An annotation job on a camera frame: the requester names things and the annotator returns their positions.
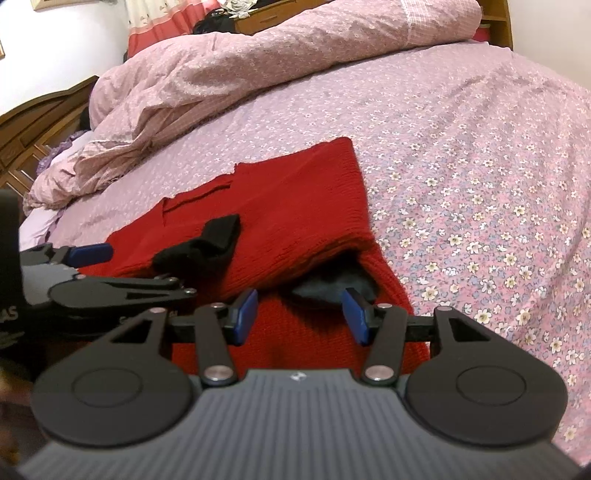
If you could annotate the wooden bedside shelf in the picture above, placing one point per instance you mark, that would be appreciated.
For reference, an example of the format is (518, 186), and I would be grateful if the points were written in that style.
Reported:
(501, 18)

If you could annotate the red knit sweater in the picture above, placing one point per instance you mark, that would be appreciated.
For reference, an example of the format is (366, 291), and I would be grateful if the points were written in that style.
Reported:
(300, 207)

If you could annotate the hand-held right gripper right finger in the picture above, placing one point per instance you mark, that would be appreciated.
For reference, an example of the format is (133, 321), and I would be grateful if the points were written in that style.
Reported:
(356, 318)

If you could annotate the wooden cabinet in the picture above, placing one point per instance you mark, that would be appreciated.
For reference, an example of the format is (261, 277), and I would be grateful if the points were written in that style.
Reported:
(265, 22)

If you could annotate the pink crumpled quilt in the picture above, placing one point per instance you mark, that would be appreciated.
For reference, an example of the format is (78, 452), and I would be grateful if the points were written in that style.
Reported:
(231, 69)

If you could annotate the floral curtain with red hem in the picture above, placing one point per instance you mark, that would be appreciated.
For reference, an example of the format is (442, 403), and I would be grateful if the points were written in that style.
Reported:
(152, 27)

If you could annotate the light purple pillow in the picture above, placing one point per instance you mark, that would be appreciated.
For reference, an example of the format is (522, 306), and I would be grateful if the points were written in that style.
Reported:
(41, 221)

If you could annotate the pile of dark clothes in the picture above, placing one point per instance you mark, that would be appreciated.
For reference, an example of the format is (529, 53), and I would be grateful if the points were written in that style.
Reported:
(212, 23)

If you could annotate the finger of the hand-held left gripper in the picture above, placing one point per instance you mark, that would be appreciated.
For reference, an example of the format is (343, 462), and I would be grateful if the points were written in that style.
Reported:
(92, 253)
(115, 293)

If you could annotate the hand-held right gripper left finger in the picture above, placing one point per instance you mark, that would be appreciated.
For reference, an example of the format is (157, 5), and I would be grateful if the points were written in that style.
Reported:
(244, 318)

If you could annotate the pink floral bed sheet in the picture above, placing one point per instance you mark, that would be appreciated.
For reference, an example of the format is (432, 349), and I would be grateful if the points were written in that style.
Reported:
(461, 161)

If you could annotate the dark wooden headboard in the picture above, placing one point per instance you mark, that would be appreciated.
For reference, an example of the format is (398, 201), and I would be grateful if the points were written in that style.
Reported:
(27, 134)

